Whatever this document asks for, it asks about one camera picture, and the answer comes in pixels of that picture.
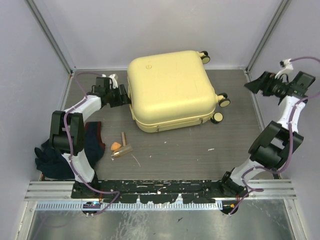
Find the orange makeup sponge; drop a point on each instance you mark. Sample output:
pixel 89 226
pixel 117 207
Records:
pixel 115 146

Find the amber perfume bottle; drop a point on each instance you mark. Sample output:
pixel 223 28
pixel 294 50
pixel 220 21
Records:
pixel 122 151

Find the brown lipstick tube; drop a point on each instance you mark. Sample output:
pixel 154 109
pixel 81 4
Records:
pixel 124 140

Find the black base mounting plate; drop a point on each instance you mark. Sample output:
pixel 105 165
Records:
pixel 160 191

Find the aluminium rail frame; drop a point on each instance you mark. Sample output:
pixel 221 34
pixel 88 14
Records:
pixel 61 190

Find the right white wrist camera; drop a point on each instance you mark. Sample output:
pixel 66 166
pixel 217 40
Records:
pixel 286 68

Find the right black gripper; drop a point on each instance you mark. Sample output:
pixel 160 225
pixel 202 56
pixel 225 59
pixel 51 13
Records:
pixel 262 83

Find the yellow hard-shell suitcase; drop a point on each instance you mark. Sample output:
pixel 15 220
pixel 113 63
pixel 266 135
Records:
pixel 172 90

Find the dark navy maroon garment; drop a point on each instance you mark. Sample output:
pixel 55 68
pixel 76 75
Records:
pixel 53 165

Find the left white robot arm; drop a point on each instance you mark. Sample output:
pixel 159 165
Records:
pixel 67 129

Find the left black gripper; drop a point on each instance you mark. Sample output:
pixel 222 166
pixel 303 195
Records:
pixel 123 98

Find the grey slotted cable duct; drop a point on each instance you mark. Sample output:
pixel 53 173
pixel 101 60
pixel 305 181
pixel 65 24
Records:
pixel 82 205

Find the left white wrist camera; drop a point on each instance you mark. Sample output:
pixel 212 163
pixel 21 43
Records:
pixel 113 80

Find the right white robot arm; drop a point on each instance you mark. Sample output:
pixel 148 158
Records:
pixel 273 148

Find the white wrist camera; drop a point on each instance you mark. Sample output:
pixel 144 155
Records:
pixel 286 68
pixel 113 80

